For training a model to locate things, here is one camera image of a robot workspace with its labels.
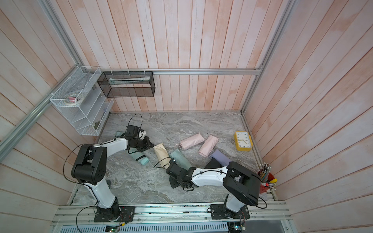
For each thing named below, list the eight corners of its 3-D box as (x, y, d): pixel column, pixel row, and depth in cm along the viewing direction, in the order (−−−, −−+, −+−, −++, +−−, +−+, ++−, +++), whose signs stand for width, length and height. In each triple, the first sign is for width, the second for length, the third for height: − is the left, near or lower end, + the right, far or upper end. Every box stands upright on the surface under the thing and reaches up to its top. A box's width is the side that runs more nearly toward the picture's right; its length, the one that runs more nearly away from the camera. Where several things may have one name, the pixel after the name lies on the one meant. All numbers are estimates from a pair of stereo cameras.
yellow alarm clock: (237, 151, 99) (238, 149, 96) (232, 134, 109) (233, 131, 106) (254, 151, 99) (256, 149, 96) (247, 134, 109) (249, 131, 106)
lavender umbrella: (224, 169, 91) (225, 166, 88) (210, 156, 97) (211, 153, 94) (230, 162, 94) (232, 160, 91) (216, 150, 100) (217, 147, 97)
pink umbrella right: (198, 153, 98) (198, 150, 95) (209, 136, 106) (209, 134, 104) (207, 158, 95) (208, 156, 93) (218, 141, 104) (219, 138, 101)
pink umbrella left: (178, 153, 98) (178, 150, 95) (174, 146, 101) (174, 143, 99) (203, 141, 104) (204, 139, 101) (199, 135, 107) (199, 132, 105)
